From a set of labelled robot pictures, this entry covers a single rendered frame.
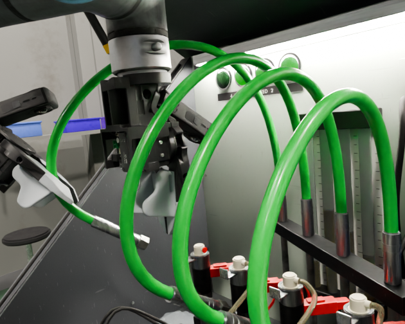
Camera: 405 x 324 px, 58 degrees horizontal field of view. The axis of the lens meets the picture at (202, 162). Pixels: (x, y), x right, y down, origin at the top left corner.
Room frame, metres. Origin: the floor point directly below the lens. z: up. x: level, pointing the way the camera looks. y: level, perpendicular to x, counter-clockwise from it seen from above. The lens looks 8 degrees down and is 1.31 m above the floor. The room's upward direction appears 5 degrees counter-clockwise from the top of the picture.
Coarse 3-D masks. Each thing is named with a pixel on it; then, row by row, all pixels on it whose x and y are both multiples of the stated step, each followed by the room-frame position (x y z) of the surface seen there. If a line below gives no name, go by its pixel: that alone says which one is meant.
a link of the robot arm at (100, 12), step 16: (16, 0) 0.38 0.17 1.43; (32, 0) 0.37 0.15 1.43; (48, 0) 0.37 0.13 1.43; (64, 0) 0.35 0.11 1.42; (80, 0) 0.36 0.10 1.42; (96, 0) 0.37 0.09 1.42; (112, 0) 0.38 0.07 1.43; (128, 0) 0.40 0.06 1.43; (32, 16) 0.39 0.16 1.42; (48, 16) 0.40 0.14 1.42; (112, 16) 0.42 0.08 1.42
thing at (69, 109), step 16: (176, 48) 0.59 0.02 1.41; (192, 48) 0.60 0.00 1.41; (208, 48) 0.61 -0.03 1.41; (240, 64) 0.62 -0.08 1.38; (96, 80) 0.55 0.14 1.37; (80, 96) 0.54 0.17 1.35; (256, 96) 0.63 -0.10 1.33; (64, 112) 0.54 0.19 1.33; (64, 128) 0.54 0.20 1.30; (272, 128) 0.64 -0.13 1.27; (48, 144) 0.53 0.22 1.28; (272, 144) 0.64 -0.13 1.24; (48, 160) 0.53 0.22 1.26; (80, 208) 0.54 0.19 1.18
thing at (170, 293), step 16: (208, 64) 0.44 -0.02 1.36; (224, 64) 0.45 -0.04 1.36; (256, 64) 0.49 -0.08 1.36; (192, 80) 0.42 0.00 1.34; (176, 96) 0.40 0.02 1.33; (288, 96) 0.53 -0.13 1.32; (160, 112) 0.39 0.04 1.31; (288, 112) 0.54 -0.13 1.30; (160, 128) 0.39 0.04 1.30; (144, 144) 0.37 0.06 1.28; (144, 160) 0.37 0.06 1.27; (304, 160) 0.55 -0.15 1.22; (128, 176) 0.36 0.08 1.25; (304, 176) 0.55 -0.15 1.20; (128, 192) 0.36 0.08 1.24; (304, 192) 0.55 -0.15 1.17; (128, 208) 0.35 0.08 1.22; (304, 208) 0.55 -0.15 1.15; (128, 224) 0.35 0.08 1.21; (304, 224) 0.56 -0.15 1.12; (128, 240) 0.35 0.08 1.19; (128, 256) 0.35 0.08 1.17; (144, 272) 0.36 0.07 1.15; (160, 288) 0.37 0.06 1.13; (176, 288) 0.39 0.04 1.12; (176, 304) 0.38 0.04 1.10; (208, 304) 0.41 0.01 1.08; (224, 304) 0.43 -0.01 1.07
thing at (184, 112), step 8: (160, 96) 0.48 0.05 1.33; (160, 104) 0.47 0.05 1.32; (184, 104) 0.50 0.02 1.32; (176, 112) 0.49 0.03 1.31; (184, 112) 0.50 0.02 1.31; (192, 112) 0.51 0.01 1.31; (176, 120) 0.50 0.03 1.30; (184, 120) 0.50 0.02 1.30; (192, 120) 0.50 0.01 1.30; (200, 120) 0.51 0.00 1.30; (184, 128) 0.51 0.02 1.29; (192, 128) 0.51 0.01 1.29; (200, 128) 0.51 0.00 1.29; (208, 128) 0.52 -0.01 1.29; (184, 136) 0.55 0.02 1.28; (192, 136) 0.53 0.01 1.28; (200, 136) 0.52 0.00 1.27
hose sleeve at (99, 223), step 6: (96, 216) 0.55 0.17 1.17; (96, 222) 0.54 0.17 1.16; (102, 222) 0.54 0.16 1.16; (108, 222) 0.55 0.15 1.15; (96, 228) 0.54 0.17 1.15; (102, 228) 0.54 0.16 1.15; (108, 228) 0.55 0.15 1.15; (114, 228) 0.55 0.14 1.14; (114, 234) 0.55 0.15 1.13; (138, 240) 0.56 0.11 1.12
